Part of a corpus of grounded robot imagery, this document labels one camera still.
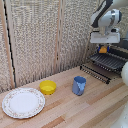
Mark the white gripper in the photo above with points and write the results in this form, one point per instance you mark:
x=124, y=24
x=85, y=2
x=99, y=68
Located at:
x=105, y=37

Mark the metal oven rack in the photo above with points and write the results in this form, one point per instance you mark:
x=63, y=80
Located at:
x=108, y=60

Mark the open oven door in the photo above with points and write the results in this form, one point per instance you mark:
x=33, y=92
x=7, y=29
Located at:
x=95, y=73

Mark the black dish rack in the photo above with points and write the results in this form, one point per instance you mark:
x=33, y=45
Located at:
x=116, y=58

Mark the blue cup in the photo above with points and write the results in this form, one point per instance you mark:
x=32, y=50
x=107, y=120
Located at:
x=79, y=85

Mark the yellow bowl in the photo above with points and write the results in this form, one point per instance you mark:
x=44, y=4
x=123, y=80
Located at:
x=48, y=87

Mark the woven beige screen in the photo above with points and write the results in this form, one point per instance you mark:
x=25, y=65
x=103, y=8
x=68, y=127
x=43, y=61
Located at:
x=33, y=40

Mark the white rounded object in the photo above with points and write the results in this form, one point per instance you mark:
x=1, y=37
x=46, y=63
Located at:
x=120, y=117

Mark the white floral-rimmed plate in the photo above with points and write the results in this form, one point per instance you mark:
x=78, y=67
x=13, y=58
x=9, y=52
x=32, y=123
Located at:
x=23, y=102

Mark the wooden screen post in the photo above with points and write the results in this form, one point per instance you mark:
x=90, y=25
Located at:
x=59, y=36
x=7, y=43

